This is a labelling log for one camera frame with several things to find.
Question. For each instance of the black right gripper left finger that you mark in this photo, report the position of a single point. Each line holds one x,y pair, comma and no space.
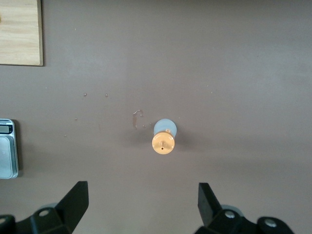
70,204

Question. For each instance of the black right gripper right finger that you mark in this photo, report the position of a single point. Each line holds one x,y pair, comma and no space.
212,209

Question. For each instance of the translucent orange-capped sauce bottle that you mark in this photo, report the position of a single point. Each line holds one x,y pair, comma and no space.
163,139

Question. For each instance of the silver digital kitchen scale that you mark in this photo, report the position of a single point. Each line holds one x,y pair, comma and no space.
7,151

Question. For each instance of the wooden cutting board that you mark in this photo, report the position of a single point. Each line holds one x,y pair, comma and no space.
19,31

